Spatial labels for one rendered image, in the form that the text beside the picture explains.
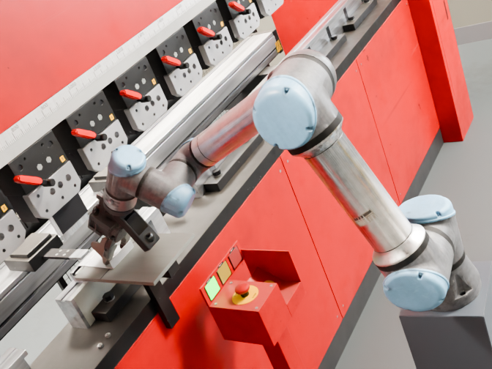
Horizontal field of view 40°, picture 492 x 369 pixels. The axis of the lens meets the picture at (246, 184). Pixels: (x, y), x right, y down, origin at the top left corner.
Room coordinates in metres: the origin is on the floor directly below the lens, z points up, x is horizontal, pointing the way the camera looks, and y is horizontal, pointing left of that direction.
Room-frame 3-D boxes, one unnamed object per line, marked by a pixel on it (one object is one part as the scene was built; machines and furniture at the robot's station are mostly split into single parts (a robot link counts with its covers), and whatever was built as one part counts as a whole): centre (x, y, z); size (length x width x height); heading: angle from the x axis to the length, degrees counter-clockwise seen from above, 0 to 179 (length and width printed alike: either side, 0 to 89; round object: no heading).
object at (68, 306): (1.59, 0.40, 0.92); 0.39 x 0.06 x 0.10; 140
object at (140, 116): (1.84, 0.19, 1.26); 0.15 x 0.09 x 0.17; 140
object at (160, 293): (1.43, 0.29, 0.88); 0.14 x 0.04 x 0.22; 50
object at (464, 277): (1.17, -0.32, 0.82); 0.15 x 0.15 x 0.10
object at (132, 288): (1.55, 0.37, 0.89); 0.30 x 0.05 x 0.03; 140
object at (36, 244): (1.65, 0.55, 1.01); 0.26 x 0.12 x 0.05; 50
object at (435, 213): (1.16, -0.31, 0.94); 0.13 x 0.12 x 0.14; 147
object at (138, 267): (1.46, 0.32, 1.00); 0.26 x 0.18 x 0.01; 50
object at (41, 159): (1.53, 0.45, 1.26); 0.15 x 0.09 x 0.17; 140
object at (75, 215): (1.55, 0.44, 1.13); 0.10 x 0.02 x 0.10; 140
